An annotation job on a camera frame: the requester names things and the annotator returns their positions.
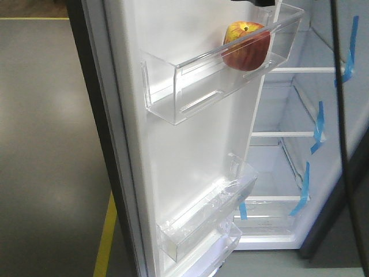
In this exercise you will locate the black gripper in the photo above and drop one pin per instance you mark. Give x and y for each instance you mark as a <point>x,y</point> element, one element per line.
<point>259,2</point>

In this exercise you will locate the red yellow apple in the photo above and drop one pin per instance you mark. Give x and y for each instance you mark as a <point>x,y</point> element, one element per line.
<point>249,54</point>

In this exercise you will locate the grey fridge door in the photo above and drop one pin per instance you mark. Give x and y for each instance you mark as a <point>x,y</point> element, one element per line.
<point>156,169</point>

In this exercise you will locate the grey fridge body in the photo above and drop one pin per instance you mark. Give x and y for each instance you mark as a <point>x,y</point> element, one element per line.
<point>296,147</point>

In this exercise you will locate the clear upper door bin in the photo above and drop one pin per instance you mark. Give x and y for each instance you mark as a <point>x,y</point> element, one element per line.
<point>182,44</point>

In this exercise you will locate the clear door bin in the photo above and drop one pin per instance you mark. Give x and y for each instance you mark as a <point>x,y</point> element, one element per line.
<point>180,235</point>
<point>182,44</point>
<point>210,253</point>

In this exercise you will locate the clear crisper drawer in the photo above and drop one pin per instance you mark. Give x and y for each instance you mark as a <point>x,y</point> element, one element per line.
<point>265,217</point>

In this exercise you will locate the clear middle door bin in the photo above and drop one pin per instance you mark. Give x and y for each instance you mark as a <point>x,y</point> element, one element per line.
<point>180,235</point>

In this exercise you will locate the clear lower door bin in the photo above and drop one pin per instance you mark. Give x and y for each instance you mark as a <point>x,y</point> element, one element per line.
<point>210,253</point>

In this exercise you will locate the yellow floor tape line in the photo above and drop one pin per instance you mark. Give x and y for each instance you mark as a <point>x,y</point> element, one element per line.
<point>57,212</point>

